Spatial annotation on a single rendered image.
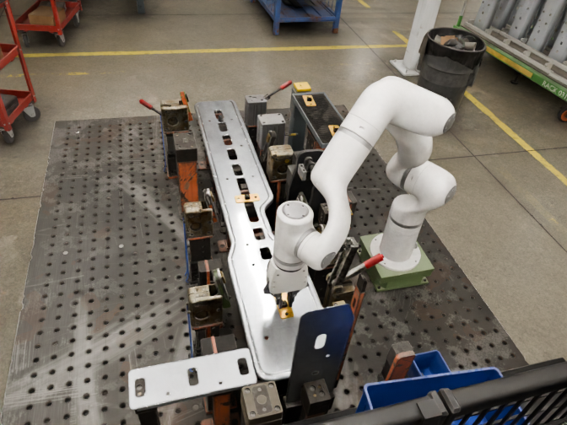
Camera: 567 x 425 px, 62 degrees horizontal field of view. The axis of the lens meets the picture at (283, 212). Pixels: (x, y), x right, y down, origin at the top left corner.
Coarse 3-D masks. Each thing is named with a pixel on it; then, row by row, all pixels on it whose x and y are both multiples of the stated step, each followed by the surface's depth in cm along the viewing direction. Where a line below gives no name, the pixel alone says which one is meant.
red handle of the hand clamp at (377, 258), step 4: (376, 256) 125; (380, 256) 124; (368, 260) 125; (372, 260) 125; (376, 260) 124; (380, 260) 124; (360, 264) 126; (364, 264) 125; (368, 264) 125; (372, 264) 125; (356, 268) 126; (360, 268) 125; (364, 268) 125; (368, 268) 125; (348, 272) 126; (352, 272) 126; (356, 272) 126; (348, 276) 126; (352, 276) 126; (332, 280) 127; (344, 280) 126; (332, 284) 127
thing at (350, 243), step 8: (352, 240) 118; (344, 248) 118; (352, 248) 117; (344, 256) 122; (352, 256) 119; (336, 264) 124; (344, 264) 120; (336, 272) 126; (344, 272) 123; (328, 280) 129; (336, 280) 124
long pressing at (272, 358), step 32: (224, 160) 177; (256, 160) 178; (224, 192) 163; (256, 192) 164; (256, 224) 152; (256, 256) 141; (256, 288) 132; (256, 320) 124; (288, 320) 124; (256, 352) 116; (288, 352) 117
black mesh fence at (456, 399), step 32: (480, 384) 54; (512, 384) 54; (544, 384) 54; (352, 416) 50; (384, 416) 50; (416, 416) 50; (448, 416) 52; (480, 416) 58; (512, 416) 63; (544, 416) 65
